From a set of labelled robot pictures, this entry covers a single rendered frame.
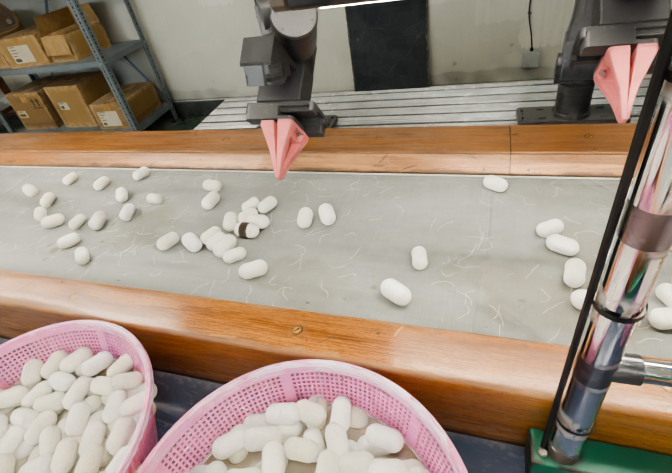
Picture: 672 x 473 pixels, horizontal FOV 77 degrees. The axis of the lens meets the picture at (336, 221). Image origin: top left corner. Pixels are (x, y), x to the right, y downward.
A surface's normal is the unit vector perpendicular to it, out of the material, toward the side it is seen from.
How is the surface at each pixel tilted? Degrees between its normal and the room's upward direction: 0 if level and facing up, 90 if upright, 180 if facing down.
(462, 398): 90
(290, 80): 40
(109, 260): 0
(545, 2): 90
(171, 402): 0
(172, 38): 90
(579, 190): 0
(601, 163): 45
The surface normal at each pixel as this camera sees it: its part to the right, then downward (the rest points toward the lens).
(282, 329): -0.16, -0.78
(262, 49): -0.30, -0.18
